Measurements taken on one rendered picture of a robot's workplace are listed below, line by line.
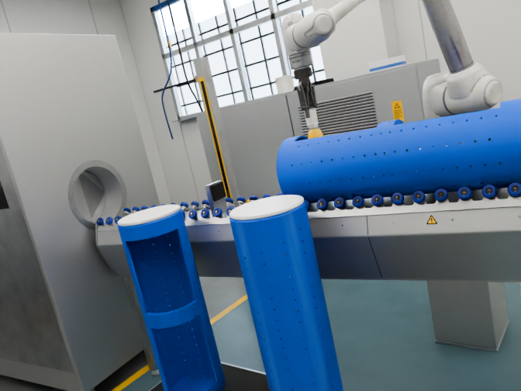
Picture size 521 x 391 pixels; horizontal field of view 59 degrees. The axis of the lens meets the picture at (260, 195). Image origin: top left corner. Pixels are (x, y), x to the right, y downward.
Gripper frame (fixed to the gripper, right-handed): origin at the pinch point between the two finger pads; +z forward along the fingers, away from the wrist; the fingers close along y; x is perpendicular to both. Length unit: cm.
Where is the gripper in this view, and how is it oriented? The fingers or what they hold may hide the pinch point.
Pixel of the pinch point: (311, 117)
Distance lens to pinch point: 196.3
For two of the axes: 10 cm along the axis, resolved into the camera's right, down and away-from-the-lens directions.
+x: 8.4, -0.8, -5.4
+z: 2.1, 9.6, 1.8
